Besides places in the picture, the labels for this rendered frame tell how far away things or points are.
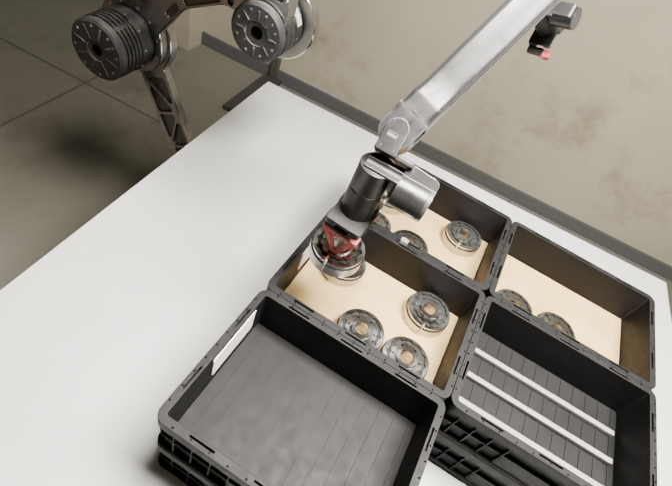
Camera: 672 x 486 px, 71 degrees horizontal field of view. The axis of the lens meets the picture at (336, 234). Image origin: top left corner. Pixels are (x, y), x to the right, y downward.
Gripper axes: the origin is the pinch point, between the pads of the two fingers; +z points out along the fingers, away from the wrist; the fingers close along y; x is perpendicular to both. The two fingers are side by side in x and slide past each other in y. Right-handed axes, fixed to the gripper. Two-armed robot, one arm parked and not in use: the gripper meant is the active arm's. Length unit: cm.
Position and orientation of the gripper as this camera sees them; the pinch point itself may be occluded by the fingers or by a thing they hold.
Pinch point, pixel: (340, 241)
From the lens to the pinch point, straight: 86.9
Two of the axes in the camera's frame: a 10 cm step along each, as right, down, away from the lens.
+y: 4.7, -5.8, 6.6
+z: -2.8, 6.1, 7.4
